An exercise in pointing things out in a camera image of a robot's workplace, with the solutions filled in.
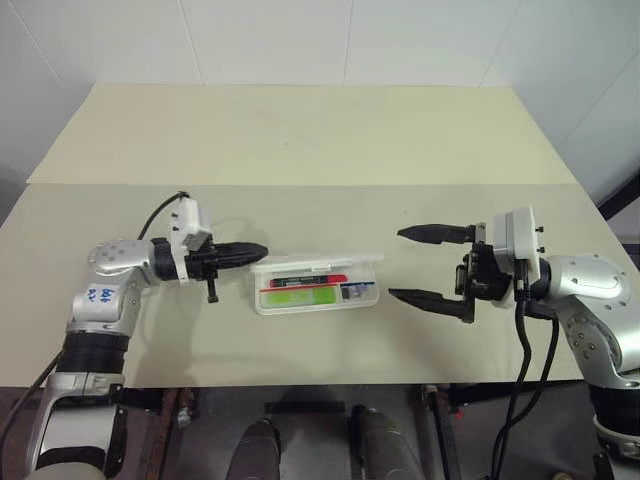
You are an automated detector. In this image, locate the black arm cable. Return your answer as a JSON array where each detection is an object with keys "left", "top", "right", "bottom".
[
  {"left": 137, "top": 191, "right": 190, "bottom": 240},
  {"left": 491, "top": 272, "right": 562, "bottom": 480}
]

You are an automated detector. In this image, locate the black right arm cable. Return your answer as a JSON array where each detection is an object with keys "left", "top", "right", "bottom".
[{"left": 491, "top": 272, "right": 562, "bottom": 480}]

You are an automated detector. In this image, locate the metal table leg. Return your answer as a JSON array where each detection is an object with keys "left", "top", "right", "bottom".
[{"left": 418, "top": 384, "right": 467, "bottom": 480}]

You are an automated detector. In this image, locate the red and black marker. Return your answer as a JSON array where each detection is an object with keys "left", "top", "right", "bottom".
[{"left": 269, "top": 273, "right": 349, "bottom": 289}]

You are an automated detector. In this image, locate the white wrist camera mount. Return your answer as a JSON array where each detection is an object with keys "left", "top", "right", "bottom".
[
  {"left": 491, "top": 205, "right": 544, "bottom": 302},
  {"left": 168, "top": 196, "right": 214, "bottom": 290}
]

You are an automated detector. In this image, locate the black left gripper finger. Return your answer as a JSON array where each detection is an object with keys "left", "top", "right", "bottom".
[
  {"left": 214, "top": 240, "right": 272, "bottom": 261},
  {"left": 217, "top": 256, "right": 267, "bottom": 270}
]

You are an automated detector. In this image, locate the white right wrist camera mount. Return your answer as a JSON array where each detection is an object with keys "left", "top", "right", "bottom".
[{"left": 491, "top": 205, "right": 544, "bottom": 302}]

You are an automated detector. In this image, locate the green highlighter pen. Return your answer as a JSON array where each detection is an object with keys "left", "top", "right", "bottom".
[{"left": 263, "top": 288, "right": 338, "bottom": 308}]

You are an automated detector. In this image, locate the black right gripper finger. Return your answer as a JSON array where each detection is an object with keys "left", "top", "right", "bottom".
[
  {"left": 396, "top": 222, "right": 477, "bottom": 247},
  {"left": 388, "top": 287, "right": 477, "bottom": 326}
]

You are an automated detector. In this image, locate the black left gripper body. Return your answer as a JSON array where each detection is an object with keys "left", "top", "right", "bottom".
[{"left": 186, "top": 243, "right": 222, "bottom": 305}]

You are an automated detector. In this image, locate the white hard pencil case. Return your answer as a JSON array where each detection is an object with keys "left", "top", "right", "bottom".
[{"left": 249, "top": 252, "right": 386, "bottom": 317}]

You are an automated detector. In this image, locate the black slanted frame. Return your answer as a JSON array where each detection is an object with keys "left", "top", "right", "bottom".
[{"left": 596, "top": 171, "right": 640, "bottom": 237}]

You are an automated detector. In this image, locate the dark grey rounded shape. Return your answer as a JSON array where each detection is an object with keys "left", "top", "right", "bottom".
[
  {"left": 349, "top": 405, "right": 417, "bottom": 480},
  {"left": 236, "top": 418, "right": 284, "bottom": 480}
]

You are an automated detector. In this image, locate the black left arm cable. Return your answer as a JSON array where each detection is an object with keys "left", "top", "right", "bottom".
[{"left": 137, "top": 191, "right": 190, "bottom": 240}]

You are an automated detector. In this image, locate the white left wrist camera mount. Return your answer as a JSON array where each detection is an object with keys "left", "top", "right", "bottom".
[{"left": 168, "top": 196, "right": 214, "bottom": 290}]

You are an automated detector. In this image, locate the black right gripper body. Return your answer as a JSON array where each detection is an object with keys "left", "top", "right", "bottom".
[{"left": 453, "top": 241, "right": 517, "bottom": 304}]

